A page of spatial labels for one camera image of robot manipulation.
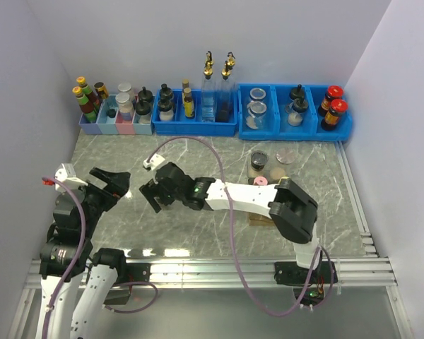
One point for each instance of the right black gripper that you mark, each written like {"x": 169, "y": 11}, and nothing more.
{"x": 148, "y": 190}

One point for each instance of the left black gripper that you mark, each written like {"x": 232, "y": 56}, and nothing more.
{"x": 117, "y": 185}

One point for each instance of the pink lid spice jar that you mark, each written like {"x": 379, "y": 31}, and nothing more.
{"x": 260, "y": 181}

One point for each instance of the silver lid spice jar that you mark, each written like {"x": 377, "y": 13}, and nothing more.
{"x": 284, "y": 157}

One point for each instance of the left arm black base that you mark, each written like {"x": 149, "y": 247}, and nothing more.
{"x": 118, "y": 296}

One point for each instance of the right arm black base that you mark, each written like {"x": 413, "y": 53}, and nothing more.
{"x": 289, "y": 274}

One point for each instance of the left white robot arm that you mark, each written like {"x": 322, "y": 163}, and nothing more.
{"x": 74, "y": 280}

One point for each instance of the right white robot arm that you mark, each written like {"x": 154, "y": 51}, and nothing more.
{"x": 292, "y": 210}

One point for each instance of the pink storage bin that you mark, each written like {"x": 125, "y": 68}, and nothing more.
{"x": 124, "y": 127}

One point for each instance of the light blue storage bin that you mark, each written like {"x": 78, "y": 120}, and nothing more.
{"x": 105, "y": 123}

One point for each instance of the purple storage bin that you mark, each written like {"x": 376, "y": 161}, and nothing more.
{"x": 89, "y": 128}

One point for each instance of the pale blue storage bin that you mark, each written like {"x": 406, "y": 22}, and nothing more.
{"x": 143, "y": 129}

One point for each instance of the small black cap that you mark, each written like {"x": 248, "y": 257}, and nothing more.
{"x": 111, "y": 113}

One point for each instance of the blue divided crate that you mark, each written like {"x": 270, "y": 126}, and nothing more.
{"x": 180, "y": 125}

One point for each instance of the front silver lid jar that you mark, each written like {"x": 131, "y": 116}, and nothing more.
{"x": 125, "y": 106}

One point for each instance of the front black pourer jar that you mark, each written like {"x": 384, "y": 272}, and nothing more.
{"x": 143, "y": 110}

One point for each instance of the black pourer jar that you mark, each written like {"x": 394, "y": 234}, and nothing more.
{"x": 143, "y": 110}
{"x": 146, "y": 95}

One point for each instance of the front black top shaker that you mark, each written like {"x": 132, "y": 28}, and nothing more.
{"x": 166, "y": 111}

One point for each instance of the black shaker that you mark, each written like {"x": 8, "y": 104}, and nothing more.
{"x": 166, "y": 92}
{"x": 166, "y": 111}

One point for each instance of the front red sauce bottle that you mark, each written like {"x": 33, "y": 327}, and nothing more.
{"x": 87, "y": 107}

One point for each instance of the red sauce bottle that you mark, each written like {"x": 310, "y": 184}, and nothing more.
{"x": 87, "y": 107}
{"x": 87, "y": 90}

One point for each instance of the rear black pourer jar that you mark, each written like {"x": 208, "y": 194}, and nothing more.
{"x": 146, "y": 95}

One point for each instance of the dark yellow label bottle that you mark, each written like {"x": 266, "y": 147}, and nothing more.
{"x": 101, "y": 90}

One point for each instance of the front cork yellow bottle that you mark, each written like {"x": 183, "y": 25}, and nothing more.
{"x": 188, "y": 103}

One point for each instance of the rear silver lid jar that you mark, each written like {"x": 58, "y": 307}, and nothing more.
{"x": 126, "y": 87}

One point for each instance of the rear red sauce bottle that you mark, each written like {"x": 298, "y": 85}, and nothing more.
{"x": 87, "y": 90}

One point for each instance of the rear black top shaker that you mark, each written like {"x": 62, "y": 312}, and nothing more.
{"x": 166, "y": 92}

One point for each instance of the left glass oil bottle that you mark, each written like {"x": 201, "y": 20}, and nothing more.
{"x": 208, "y": 91}

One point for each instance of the right dark oil bottle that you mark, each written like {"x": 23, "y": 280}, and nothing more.
{"x": 226, "y": 88}

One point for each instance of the rear cork bottle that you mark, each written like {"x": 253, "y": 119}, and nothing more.
{"x": 185, "y": 85}

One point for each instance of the front clear glass jar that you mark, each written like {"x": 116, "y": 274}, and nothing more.
{"x": 256, "y": 115}

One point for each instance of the clear glass jar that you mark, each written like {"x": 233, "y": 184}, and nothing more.
{"x": 257, "y": 94}
{"x": 256, "y": 115}

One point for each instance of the large blue triple bin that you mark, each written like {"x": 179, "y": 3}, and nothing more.
{"x": 276, "y": 126}

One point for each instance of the rear clear glass jar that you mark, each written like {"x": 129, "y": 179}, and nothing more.
{"x": 257, "y": 94}

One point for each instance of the front black lid sugar jar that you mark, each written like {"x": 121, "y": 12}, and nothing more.
{"x": 296, "y": 110}

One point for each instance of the rear black lid jar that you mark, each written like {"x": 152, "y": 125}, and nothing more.
{"x": 298, "y": 92}

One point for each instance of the front red lid sauce jar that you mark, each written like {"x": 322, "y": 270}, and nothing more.
{"x": 337, "y": 109}

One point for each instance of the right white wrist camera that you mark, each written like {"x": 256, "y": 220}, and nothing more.
{"x": 154, "y": 161}

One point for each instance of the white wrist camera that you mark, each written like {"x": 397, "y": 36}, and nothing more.
{"x": 154, "y": 161}
{"x": 65, "y": 173}

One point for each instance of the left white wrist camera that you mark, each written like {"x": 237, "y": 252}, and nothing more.
{"x": 65, "y": 173}

